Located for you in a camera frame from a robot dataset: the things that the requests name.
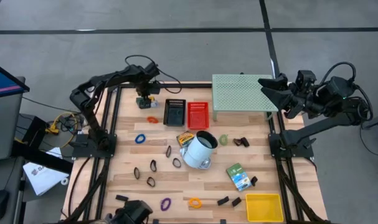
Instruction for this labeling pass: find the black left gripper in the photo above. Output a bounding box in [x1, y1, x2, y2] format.
[135, 79, 162, 100]

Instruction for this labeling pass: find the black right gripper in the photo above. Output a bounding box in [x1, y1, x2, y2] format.
[258, 73, 316, 120]

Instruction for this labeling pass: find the small dark green box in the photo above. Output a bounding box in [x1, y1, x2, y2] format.
[136, 96, 160, 110]

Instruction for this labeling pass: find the yellow crayon box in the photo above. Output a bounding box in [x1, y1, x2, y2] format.
[176, 130, 196, 147]

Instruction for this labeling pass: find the purple coil wristband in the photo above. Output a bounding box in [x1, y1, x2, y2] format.
[159, 197, 172, 212]

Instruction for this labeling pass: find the black desk beam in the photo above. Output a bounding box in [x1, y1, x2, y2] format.
[11, 116, 74, 175]

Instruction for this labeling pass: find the black mesh basket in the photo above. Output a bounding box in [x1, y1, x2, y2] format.
[163, 98, 187, 127]

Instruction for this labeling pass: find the pale green perforated metal shelf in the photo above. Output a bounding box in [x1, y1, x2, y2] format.
[211, 73, 279, 121]

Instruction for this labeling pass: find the red mesh basket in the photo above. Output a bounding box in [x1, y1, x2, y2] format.
[187, 101, 210, 130]

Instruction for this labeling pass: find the white cylindrical cup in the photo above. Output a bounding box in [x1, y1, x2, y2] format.
[179, 130, 219, 170]

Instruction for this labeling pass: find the yellow plastic bin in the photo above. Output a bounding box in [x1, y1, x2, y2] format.
[245, 193, 285, 223]

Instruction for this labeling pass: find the yellow coil wristband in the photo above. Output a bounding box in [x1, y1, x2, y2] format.
[188, 197, 203, 209]

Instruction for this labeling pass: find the black bulky device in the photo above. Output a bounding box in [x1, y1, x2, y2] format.
[109, 200, 154, 224]

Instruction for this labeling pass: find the white printed paper sheet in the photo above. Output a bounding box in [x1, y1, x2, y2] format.
[22, 161, 70, 197]

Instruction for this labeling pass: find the computer monitor blue screen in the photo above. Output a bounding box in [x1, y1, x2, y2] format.
[0, 58, 31, 100]

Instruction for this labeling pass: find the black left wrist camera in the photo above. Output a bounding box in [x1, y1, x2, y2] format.
[144, 62, 161, 78]

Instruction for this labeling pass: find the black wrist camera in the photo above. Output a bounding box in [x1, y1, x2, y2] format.
[296, 70, 317, 91]
[144, 62, 161, 78]

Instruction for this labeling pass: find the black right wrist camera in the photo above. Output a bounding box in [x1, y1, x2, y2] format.
[296, 70, 317, 91]

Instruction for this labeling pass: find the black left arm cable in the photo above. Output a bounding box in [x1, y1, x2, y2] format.
[125, 55, 183, 95]

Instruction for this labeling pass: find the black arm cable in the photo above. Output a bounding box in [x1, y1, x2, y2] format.
[319, 61, 374, 123]
[125, 55, 183, 95]

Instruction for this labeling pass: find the black aluminium table frame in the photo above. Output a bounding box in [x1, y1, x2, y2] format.
[64, 81, 329, 224]

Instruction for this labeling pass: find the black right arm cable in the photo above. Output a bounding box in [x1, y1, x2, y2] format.
[319, 61, 374, 123]

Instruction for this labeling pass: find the yellow cable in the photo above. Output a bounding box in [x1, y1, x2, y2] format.
[45, 111, 79, 149]

